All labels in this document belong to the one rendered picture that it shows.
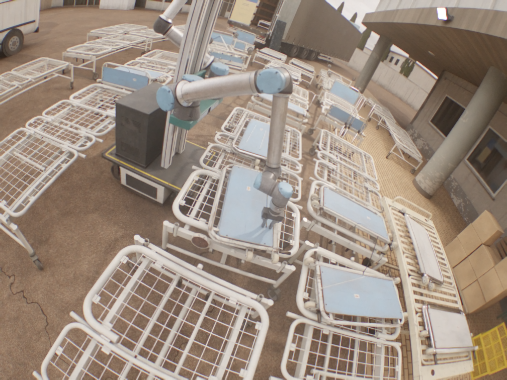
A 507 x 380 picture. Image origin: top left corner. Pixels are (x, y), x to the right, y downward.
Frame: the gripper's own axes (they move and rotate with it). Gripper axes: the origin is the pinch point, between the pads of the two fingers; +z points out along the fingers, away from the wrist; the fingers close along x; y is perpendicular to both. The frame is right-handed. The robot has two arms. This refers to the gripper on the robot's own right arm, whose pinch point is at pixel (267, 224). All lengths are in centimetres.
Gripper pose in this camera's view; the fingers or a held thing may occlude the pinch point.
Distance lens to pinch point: 151.4
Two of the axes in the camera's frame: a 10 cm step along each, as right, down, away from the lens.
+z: -2.7, 7.0, 6.6
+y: -0.6, 6.7, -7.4
